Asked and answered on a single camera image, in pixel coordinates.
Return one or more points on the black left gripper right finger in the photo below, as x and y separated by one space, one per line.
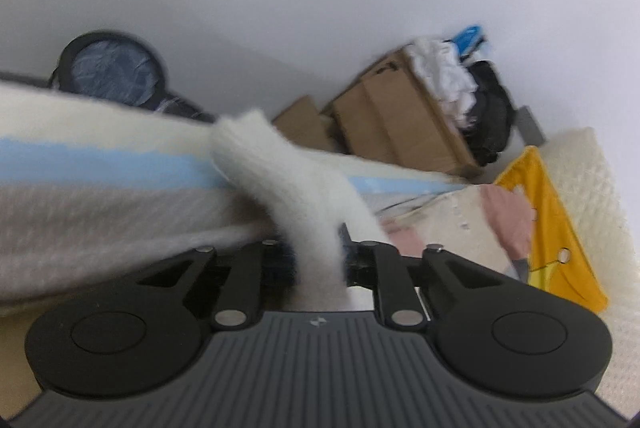
493 331

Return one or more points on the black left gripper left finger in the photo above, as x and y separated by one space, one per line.
140 331

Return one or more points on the cream and navy sweater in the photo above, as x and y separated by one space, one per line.
308 201

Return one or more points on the black clothing pile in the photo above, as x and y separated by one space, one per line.
492 116

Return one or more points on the white clothing pile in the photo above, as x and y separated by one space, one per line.
437 66

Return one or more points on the orange crown pillow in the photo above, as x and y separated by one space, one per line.
558 264

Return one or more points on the patchwork bed quilt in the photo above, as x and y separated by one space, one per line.
486 224

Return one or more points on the cream quilted headboard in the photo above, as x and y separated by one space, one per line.
585 182

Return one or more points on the small cardboard box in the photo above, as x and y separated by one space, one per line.
303 124

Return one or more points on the round black fan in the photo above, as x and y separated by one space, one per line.
118 68

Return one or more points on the blue plastic bag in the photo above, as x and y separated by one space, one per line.
468 41

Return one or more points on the grey wall switch plate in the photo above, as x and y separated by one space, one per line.
528 128

